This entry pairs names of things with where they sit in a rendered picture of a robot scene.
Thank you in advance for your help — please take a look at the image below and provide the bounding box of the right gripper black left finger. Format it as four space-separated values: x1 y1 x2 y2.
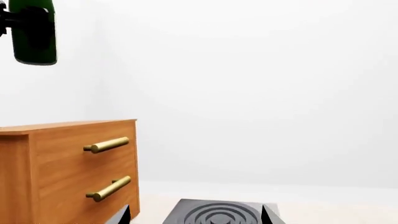
104 204 131 224

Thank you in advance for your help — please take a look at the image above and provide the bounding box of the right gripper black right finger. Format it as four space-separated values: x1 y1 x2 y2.
261 203 287 224

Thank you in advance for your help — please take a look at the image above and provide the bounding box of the wooden cabinet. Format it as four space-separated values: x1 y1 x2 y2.
0 118 141 224

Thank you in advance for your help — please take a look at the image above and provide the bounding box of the brass drawer handle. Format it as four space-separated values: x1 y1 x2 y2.
83 136 130 154
85 175 132 202

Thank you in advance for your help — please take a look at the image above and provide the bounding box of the grey block with concentric rings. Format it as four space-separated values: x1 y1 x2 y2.
162 198 279 224

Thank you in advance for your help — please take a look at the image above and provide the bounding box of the dark green wine bottle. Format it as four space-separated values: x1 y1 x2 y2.
8 0 58 66

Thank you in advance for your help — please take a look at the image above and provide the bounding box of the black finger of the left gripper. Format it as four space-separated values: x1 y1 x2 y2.
6 6 56 39

